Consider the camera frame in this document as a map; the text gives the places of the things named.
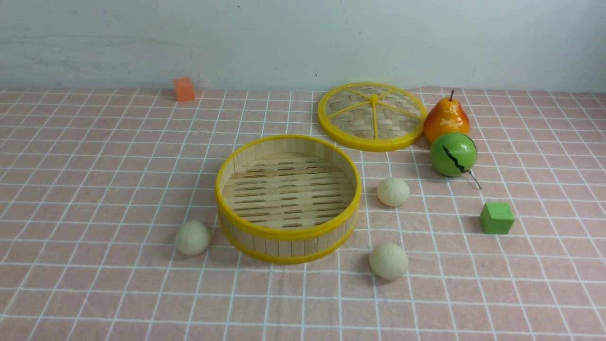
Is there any white bun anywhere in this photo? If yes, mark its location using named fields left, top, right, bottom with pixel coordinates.
left=174, top=220, right=212, bottom=256
left=377, top=177, right=410, bottom=207
left=369, top=242, right=409, bottom=281

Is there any yellow rimmed bamboo steamer tray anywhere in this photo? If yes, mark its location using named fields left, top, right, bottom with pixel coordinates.
left=215, top=135, right=362, bottom=264

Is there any yellow rimmed woven steamer lid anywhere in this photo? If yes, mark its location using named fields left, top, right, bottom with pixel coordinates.
left=317, top=82, right=428, bottom=153

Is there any orange foam cube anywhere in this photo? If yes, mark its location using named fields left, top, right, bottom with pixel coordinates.
left=173, top=77, right=195, bottom=103

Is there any green toy watermelon ball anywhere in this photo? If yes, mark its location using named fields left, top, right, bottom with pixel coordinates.
left=430, top=132, right=482, bottom=190

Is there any orange yellow toy pear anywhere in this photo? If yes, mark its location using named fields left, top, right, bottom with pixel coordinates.
left=423, top=90, right=470, bottom=144

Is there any green foam cube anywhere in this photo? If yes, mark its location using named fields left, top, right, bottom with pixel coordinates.
left=479, top=202, right=515, bottom=234

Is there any pink checkered tablecloth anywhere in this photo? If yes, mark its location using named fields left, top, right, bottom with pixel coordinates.
left=0, top=88, right=606, bottom=341

